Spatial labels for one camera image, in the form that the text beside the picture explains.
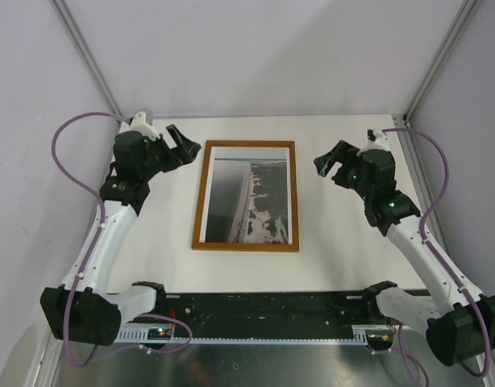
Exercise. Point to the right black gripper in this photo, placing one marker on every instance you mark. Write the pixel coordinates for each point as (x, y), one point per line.
(342, 152)

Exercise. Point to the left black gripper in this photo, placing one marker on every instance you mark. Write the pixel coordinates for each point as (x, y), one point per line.
(185, 154)

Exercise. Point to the wooden picture frame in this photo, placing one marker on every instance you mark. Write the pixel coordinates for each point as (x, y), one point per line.
(197, 201)

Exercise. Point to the aerial beach photo print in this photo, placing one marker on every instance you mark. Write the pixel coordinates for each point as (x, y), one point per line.
(247, 193)

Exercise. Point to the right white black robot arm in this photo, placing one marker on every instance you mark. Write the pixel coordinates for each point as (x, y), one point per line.
(460, 322)

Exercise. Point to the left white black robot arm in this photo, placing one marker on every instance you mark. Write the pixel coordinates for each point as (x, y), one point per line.
(81, 309)

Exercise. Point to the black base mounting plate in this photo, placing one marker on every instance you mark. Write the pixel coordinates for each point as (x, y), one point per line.
(277, 313)

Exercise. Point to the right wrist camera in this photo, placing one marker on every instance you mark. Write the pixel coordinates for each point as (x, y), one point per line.
(377, 140)

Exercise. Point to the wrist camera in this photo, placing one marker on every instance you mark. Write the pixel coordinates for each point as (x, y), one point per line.
(142, 122)
(377, 140)

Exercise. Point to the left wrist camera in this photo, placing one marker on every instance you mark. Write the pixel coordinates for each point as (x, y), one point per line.
(142, 122)

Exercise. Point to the left aluminium corner post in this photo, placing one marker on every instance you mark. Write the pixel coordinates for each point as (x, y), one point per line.
(83, 50)

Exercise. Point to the aluminium corner post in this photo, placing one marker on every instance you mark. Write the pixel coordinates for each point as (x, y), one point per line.
(83, 50)
(448, 43)

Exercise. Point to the right aluminium corner post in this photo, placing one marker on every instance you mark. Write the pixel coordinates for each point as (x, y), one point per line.
(448, 43)

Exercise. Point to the grey slotted cable duct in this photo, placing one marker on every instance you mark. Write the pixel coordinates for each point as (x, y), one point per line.
(160, 335)

